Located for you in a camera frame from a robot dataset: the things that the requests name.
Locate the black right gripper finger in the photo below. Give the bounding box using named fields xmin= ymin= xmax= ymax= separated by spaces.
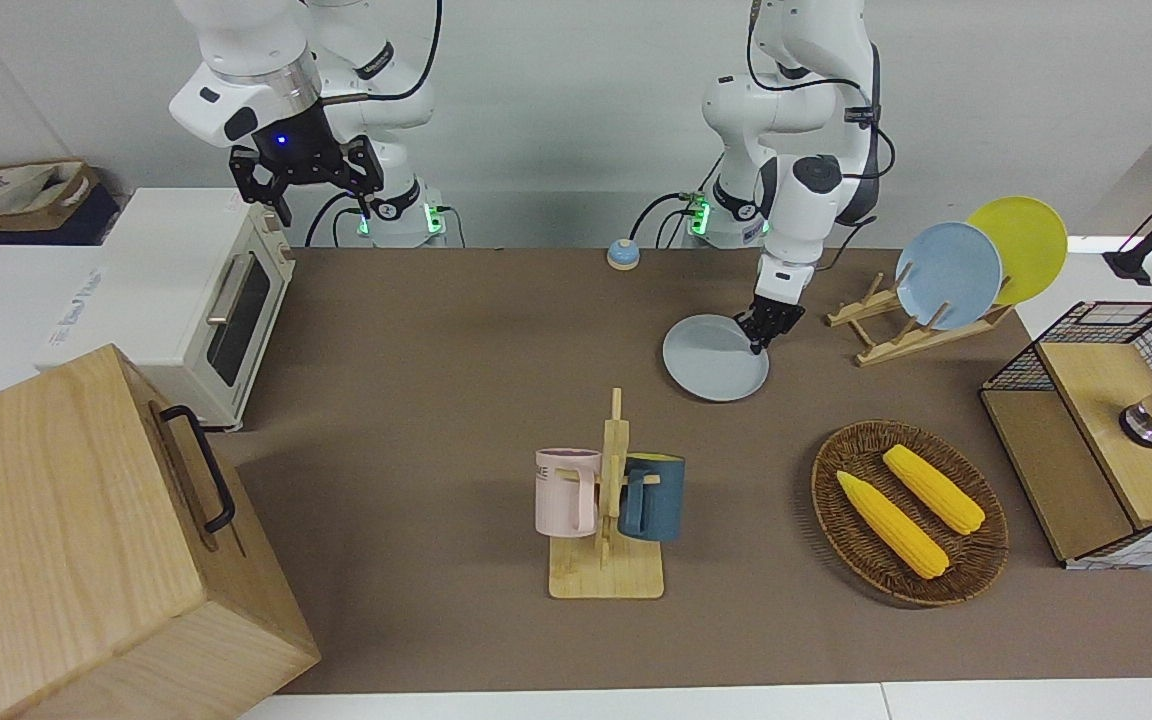
xmin=340 ymin=138 xmax=384 ymax=221
xmin=230 ymin=146 xmax=293 ymax=226

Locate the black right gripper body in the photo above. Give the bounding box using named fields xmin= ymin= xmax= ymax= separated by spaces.
xmin=252 ymin=105 xmax=349 ymax=187

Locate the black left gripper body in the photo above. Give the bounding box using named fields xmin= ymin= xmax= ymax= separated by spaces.
xmin=739 ymin=293 xmax=805 ymax=341

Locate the gray round plate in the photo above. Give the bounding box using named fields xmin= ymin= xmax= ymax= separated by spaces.
xmin=662 ymin=314 xmax=770 ymax=403

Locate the wooden plate rack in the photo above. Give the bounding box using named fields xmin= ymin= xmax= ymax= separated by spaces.
xmin=826 ymin=272 xmax=1015 ymax=367

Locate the light blue plate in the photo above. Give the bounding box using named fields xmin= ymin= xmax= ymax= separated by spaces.
xmin=895 ymin=221 xmax=1004 ymax=331

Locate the yellow plate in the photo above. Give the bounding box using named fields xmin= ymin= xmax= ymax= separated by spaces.
xmin=966 ymin=196 xmax=1069 ymax=307

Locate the white toaster oven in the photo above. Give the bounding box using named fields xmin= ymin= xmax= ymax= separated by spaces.
xmin=34 ymin=187 xmax=297 ymax=433

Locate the brown cardboard box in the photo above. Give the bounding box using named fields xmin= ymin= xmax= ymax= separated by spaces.
xmin=0 ymin=158 xmax=102 ymax=237

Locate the dark blue mug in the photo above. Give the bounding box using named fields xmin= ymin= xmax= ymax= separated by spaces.
xmin=618 ymin=453 xmax=686 ymax=543

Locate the yellow corn cob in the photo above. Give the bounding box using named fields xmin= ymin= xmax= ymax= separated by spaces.
xmin=836 ymin=470 xmax=950 ymax=580
xmin=882 ymin=444 xmax=987 ymax=536

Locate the brown table mat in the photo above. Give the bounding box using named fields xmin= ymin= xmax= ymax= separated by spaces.
xmin=226 ymin=247 xmax=1152 ymax=696

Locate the pink mug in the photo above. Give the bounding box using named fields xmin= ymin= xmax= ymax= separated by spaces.
xmin=534 ymin=448 xmax=603 ymax=539

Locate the white cloth bag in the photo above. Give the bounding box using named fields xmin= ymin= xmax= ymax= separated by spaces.
xmin=0 ymin=163 xmax=69 ymax=217

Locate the wooden mug rack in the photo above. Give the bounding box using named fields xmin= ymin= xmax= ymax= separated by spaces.
xmin=548 ymin=388 xmax=665 ymax=600

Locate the brown wicker basket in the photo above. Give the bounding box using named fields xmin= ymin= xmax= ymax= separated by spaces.
xmin=811 ymin=420 xmax=1009 ymax=608

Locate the light wooden cabinet box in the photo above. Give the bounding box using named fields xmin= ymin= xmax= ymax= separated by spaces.
xmin=0 ymin=343 xmax=322 ymax=720

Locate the black cable with metal connector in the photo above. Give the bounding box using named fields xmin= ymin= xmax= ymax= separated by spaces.
xmin=304 ymin=190 xmax=367 ymax=249

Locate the white toaster oven handle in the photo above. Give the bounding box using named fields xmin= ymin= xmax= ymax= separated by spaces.
xmin=206 ymin=252 xmax=255 ymax=326

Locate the black right arm wrist cable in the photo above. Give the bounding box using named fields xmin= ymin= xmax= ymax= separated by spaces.
xmin=321 ymin=0 xmax=443 ymax=103

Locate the black left base cable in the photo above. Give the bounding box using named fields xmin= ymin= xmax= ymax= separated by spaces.
xmin=629 ymin=180 xmax=712 ymax=249

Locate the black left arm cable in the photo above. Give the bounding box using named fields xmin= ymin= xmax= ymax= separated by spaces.
xmin=746 ymin=0 xmax=897 ymax=273

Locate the black metal cabinet handle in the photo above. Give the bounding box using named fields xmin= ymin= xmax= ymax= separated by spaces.
xmin=158 ymin=404 xmax=237 ymax=534

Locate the wire mesh wooden shelf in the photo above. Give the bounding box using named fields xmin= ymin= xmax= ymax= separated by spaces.
xmin=980 ymin=300 xmax=1152 ymax=571

